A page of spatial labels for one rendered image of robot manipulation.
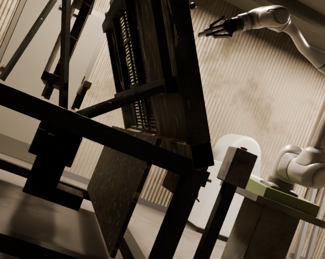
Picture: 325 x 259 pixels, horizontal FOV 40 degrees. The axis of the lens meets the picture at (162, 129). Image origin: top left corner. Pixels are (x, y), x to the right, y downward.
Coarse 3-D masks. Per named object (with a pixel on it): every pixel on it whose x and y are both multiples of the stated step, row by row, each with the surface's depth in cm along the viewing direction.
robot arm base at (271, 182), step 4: (260, 180) 266; (264, 180) 263; (268, 180) 259; (272, 180) 256; (276, 180) 254; (280, 180) 253; (268, 184) 255; (272, 184) 252; (276, 184) 253; (280, 184) 253; (284, 184) 253; (288, 184) 253; (276, 188) 251; (280, 188) 252; (284, 188) 252; (288, 188) 253; (292, 188) 255; (284, 192) 252; (288, 192) 253; (292, 192) 253; (296, 196) 253
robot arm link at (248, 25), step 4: (240, 16) 232; (244, 16) 231; (248, 16) 231; (244, 20) 231; (248, 20) 231; (252, 20) 231; (244, 24) 231; (248, 24) 231; (252, 24) 232; (244, 28) 232; (248, 28) 234
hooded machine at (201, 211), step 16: (224, 144) 585; (240, 144) 568; (256, 144) 575; (256, 160) 577; (256, 176) 576; (208, 192) 557; (192, 208) 580; (208, 208) 556; (192, 224) 572; (224, 224) 565; (224, 240) 571
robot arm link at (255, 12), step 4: (256, 8) 233; (260, 8) 230; (248, 12) 233; (252, 12) 232; (256, 12) 230; (252, 16) 231; (256, 16) 229; (256, 20) 230; (256, 24) 232; (252, 28) 236; (256, 28) 237
